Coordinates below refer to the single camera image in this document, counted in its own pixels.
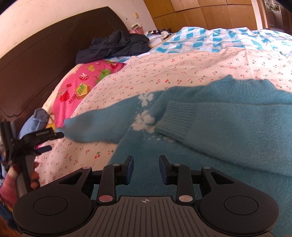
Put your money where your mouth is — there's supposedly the white cherry print sheet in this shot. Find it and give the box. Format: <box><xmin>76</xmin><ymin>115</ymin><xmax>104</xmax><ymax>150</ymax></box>
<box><xmin>34</xmin><ymin>46</ymin><xmax>292</xmax><ymax>186</ymax></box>

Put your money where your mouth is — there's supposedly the pink cup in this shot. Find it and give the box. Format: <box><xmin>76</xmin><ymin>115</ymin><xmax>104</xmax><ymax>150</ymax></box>
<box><xmin>130</xmin><ymin>24</ymin><xmax>145</xmax><ymax>35</ymax></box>

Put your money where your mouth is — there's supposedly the wooden wardrobe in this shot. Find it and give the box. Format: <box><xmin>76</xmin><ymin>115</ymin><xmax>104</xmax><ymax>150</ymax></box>
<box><xmin>144</xmin><ymin>0</ymin><xmax>269</xmax><ymax>32</ymax></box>

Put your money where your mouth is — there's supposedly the pink cartoon print blanket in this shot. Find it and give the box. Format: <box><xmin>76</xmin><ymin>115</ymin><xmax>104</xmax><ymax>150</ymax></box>
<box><xmin>43</xmin><ymin>59</ymin><xmax>125</xmax><ymax>129</ymax></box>

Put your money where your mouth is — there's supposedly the dark navy jacket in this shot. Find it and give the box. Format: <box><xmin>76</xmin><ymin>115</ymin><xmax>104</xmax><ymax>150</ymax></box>
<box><xmin>75</xmin><ymin>30</ymin><xmax>150</xmax><ymax>64</ymax></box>

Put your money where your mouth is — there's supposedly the blue fuzzy flower sweater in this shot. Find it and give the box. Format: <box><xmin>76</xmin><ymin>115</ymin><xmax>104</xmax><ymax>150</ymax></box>
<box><xmin>60</xmin><ymin>76</ymin><xmax>291</xmax><ymax>236</ymax></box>

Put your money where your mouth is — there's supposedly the dark wooden headboard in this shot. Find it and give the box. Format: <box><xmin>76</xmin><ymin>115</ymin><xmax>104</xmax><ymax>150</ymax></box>
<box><xmin>1</xmin><ymin>6</ymin><xmax>127</xmax><ymax>129</ymax></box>

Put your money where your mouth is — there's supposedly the blue white checkered quilt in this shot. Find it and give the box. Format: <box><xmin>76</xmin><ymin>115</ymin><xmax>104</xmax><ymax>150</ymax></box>
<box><xmin>107</xmin><ymin>27</ymin><xmax>292</xmax><ymax>63</ymax></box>

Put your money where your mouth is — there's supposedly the left hand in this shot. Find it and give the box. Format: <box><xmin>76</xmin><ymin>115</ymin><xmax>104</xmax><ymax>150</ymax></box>
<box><xmin>1</xmin><ymin>163</ymin><xmax>26</xmax><ymax>211</ymax></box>

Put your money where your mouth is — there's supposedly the light blue cloth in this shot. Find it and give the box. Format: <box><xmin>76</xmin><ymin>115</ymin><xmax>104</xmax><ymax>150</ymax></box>
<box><xmin>18</xmin><ymin>108</ymin><xmax>49</xmax><ymax>139</ymax></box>

